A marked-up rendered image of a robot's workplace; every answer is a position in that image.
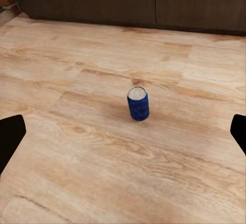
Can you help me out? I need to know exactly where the can of soda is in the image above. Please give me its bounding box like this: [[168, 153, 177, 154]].
[[127, 86, 149, 121]]

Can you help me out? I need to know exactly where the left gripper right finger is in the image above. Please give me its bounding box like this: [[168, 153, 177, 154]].
[[230, 114, 246, 155]]

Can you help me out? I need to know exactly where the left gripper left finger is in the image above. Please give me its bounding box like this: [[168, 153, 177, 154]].
[[0, 114, 26, 174]]

